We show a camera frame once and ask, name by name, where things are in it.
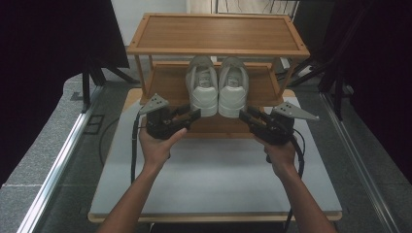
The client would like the right hand-held gripper black cable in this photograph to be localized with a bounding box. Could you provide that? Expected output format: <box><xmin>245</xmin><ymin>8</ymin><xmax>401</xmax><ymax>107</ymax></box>
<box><xmin>283</xmin><ymin>127</ymin><xmax>306</xmax><ymax>233</ymax></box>

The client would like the wooden three-tier shoe rack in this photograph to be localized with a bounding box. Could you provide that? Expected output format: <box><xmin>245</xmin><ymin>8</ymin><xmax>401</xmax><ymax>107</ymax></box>
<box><xmin>125</xmin><ymin>13</ymin><xmax>311</xmax><ymax>141</ymax></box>

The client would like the aluminium rail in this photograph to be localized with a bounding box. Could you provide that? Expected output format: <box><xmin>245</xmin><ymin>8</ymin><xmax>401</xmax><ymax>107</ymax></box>
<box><xmin>319</xmin><ymin>91</ymin><xmax>402</xmax><ymax>233</ymax></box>
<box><xmin>16</xmin><ymin>85</ymin><xmax>105</xmax><ymax>233</ymax></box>

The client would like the dark curtain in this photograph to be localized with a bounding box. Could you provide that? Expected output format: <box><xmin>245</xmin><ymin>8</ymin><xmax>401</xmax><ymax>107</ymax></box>
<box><xmin>324</xmin><ymin>0</ymin><xmax>412</xmax><ymax>186</ymax></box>
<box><xmin>0</xmin><ymin>0</ymin><xmax>130</xmax><ymax>188</ymax></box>

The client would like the black floor socket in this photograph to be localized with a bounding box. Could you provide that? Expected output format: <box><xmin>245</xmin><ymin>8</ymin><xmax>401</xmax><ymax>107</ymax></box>
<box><xmin>83</xmin><ymin>114</ymin><xmax>106</xmax><ymax>136</ymax></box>

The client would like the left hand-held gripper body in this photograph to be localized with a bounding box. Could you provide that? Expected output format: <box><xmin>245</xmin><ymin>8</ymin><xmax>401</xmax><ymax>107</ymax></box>
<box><xmin>139</xmin><ymin>93</ymin><xmax>188</xmax><ymax>141</ymax></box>

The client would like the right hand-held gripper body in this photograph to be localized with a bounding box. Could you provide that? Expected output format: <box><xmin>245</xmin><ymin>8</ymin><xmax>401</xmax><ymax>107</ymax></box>
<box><xmin>256</xmin><ymin>101</ymin><xmax>320</xmax><ymax>146</ymax></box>

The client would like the person's left hand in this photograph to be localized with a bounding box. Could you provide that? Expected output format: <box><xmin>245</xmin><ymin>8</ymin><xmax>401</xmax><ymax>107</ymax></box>
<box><xmin>139</xmin><ymin>127</ymin><xmax>189</xmax><ymax>168</ymax></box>

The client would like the black metal stand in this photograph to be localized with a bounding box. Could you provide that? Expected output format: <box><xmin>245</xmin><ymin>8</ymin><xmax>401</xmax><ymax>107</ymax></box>
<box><xmin>81</xmin><ymin>54</ymin><xmax>141</xmax><ymax>115</ymax></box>
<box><xmin>288</xmin><ymin>0</ymin><xmax>359</xmax><ymax>121</ymax></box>

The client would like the person's right hand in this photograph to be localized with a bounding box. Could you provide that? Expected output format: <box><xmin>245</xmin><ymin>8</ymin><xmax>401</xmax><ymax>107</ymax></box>
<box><xmin>254</xmin><ymin>136</ymin><xmax>297</xmax><ymax>179</ymax></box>

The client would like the left hand-held gripper black cable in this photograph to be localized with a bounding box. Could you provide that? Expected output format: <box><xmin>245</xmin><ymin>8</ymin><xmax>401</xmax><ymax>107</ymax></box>
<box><xmin>129</xmin><ymin>111</ymin><xmax>144</xmax><ymax>185</ymax></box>

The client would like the black cable on floor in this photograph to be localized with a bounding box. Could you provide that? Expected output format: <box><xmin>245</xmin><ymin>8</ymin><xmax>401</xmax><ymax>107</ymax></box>
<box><xmin>98</xmin><ymin>116</ymin><xmax>120</xmax><ymax>168</ymax></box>

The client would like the hand-held gripper black cable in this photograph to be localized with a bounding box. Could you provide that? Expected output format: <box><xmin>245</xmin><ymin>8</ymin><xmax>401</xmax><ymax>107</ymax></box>
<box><xmin>283</xmin><ymin>127</ymin><xmax>306</xmax><ymax>233</ymax></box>
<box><xmin>129</xmin><ymin>111</ymin><xmax>144</xmax><ymax>185</ymax></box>

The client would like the white sneaker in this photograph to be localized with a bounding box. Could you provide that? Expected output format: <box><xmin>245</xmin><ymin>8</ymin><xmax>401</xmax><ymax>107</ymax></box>
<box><xmin>218</xmin><ymin>56</ymin><xmax>251</xmax><ymax>119</ymax></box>
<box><xmin>185</xmin><ymin>55</ymin><xmax>220</xmax><ymax>118</ymax></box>

